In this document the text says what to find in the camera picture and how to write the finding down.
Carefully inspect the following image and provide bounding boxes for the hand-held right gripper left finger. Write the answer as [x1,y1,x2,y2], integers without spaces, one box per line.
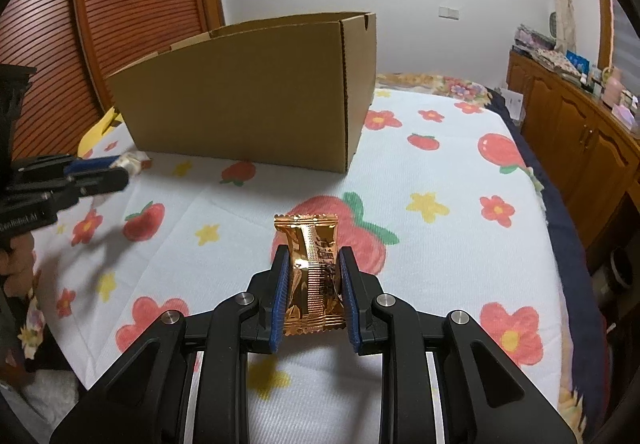
[50,244,292,444]

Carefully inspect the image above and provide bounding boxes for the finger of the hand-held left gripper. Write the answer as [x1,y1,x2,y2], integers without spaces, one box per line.
[5,168,130,217]
[12,153,123,175]

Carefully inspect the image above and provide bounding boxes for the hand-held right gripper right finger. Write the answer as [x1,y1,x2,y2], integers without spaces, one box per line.
[337,247,578,444]

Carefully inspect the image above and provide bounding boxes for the small white snack packet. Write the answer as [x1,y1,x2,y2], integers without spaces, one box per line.
[114,150,152,174]

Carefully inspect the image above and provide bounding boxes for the gold foil snack packet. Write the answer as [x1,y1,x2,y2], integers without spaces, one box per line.
[273,213,347,336]

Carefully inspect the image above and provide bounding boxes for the cardboard box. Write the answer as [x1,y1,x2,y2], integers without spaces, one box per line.
[106,12,377,174]

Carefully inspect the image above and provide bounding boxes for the person's left hand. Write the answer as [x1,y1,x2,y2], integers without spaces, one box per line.
[0,229,40,297]

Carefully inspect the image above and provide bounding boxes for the yellow plush pillow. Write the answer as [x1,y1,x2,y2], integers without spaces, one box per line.
[77,107,126,157]

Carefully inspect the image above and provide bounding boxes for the dark blue blanket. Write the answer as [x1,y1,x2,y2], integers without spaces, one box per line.
[487,92,608,425]

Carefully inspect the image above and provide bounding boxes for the floral quilt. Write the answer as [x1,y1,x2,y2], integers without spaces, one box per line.
[375,73,493,108]

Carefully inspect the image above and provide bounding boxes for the white paper bag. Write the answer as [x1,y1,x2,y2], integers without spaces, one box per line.
[500,89,524,128]

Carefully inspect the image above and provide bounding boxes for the dark round bin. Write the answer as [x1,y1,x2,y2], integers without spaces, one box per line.
[606,248,637,291]

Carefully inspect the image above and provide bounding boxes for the wooden cabinet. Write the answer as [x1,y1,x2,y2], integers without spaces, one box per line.
[506,49,640,250]

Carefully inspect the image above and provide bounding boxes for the floral storage bag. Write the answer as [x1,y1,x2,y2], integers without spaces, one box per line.
[515,24,557,51]

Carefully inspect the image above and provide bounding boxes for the pink box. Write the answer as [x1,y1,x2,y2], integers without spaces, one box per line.
[612,104,640,126]

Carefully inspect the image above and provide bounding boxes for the pink bottle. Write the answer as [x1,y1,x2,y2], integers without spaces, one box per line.
[602,67,624,108]

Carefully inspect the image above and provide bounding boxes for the grey striped window blind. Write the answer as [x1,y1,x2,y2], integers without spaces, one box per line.
[612,0,640,56]

